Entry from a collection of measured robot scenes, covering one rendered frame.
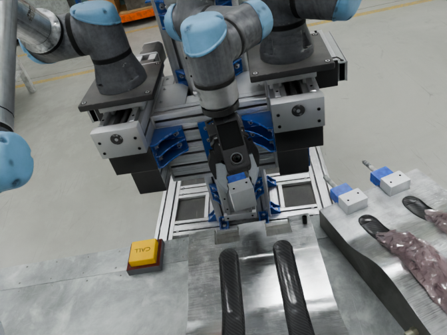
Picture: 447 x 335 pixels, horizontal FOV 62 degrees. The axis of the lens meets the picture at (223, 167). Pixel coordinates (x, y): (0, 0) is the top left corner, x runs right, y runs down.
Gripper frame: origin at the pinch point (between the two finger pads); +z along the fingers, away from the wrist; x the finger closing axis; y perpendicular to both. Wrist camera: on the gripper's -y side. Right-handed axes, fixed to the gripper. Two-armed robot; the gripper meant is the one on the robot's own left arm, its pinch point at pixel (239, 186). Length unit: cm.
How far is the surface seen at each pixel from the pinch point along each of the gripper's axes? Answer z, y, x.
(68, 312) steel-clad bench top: 15.0, -6.9, 43.9
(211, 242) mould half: 6.0, -7.4, 9.1
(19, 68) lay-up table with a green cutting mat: 67, 342, 160
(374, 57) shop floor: 95, 213, -155
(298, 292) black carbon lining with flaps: 7.1, -23.6, -3.7
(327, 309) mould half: 6.2, -28.5, -6.9
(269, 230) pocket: 8.8, -6.7, -3.5
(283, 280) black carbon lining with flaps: 6.9, -20.4, -1.9
